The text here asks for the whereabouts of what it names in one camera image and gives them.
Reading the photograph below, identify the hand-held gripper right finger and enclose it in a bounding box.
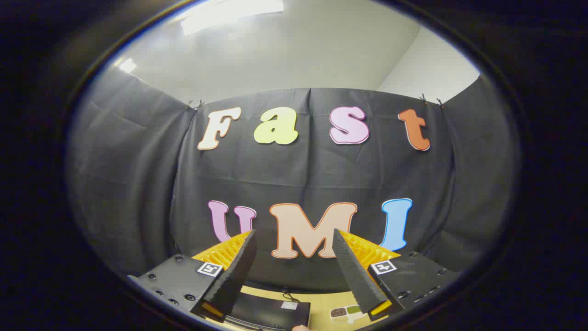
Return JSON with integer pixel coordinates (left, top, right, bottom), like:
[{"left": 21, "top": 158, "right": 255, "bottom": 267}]
[{"left": 333, "top": 228, "right": 461, "bottom": 322}]

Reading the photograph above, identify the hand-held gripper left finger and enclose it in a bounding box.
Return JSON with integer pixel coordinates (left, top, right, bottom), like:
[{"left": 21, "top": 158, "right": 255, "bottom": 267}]
[{"left": 128, "top": 229, "right": 258, "bottom": 323}]

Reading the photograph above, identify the black toaster oven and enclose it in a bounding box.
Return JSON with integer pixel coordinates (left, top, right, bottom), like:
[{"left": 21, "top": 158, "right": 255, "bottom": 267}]
[{"left": 228, "top": 291, "right": 311, "bottom": 331}]

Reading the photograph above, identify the white divided dish with grains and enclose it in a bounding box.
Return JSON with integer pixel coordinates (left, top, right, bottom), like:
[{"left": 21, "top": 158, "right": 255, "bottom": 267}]
[{"left": 330, "top": 305, "right": 368, "bottom": 325}]

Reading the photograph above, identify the black backdrop cloth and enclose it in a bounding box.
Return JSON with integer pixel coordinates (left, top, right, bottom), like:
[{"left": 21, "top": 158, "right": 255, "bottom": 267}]
[{"left": 68, "top": 69, "right": 522, "bottom": 295}]

